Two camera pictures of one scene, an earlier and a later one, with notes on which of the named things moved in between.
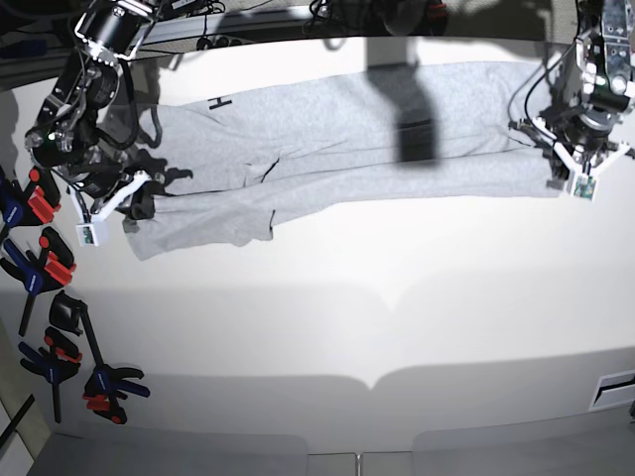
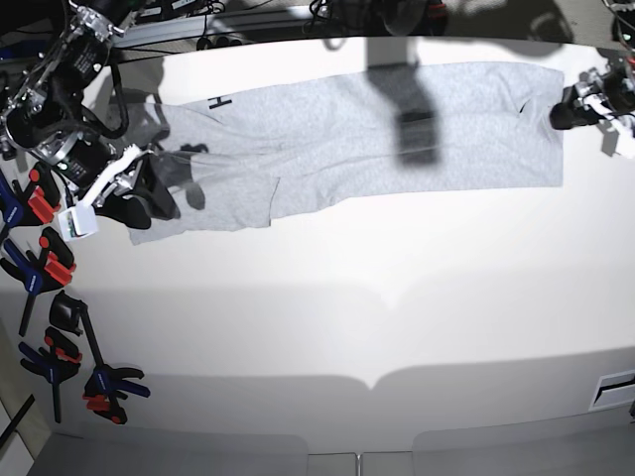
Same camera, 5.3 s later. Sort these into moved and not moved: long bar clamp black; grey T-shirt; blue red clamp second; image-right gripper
Moved: image-right gripper
Not moved: blue red clamp second; grey T-shirt; long bar clamp black
